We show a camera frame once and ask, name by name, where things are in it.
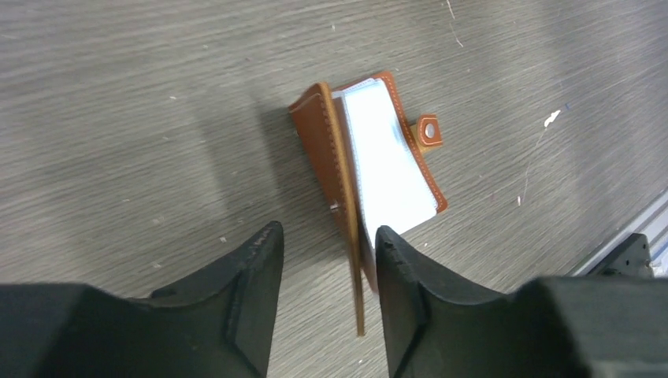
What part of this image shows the orange leather card holder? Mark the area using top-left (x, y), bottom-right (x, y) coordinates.
top-left (288, 71), bottom-right (448, 335)

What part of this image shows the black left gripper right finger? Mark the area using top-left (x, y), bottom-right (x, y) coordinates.
top-left (377, 226), bottom-right (667, 377)

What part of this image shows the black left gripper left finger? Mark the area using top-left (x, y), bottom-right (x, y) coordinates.
top-left (1, 221), bottom-right (284, 377)

